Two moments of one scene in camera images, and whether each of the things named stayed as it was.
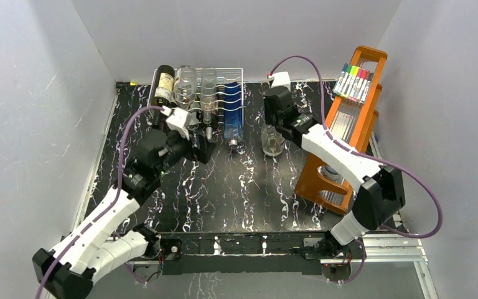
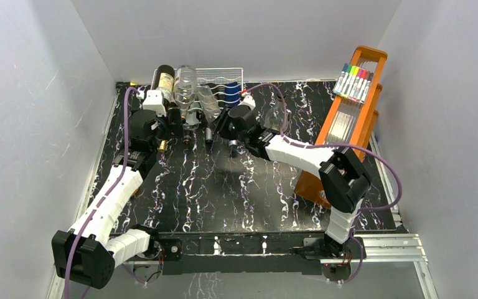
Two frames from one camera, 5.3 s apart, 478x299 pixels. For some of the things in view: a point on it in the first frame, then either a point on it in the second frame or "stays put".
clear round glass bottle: (185, 82) stays put
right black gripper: (267, 116) -> (220, 125)
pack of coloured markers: (353, 82) stays put
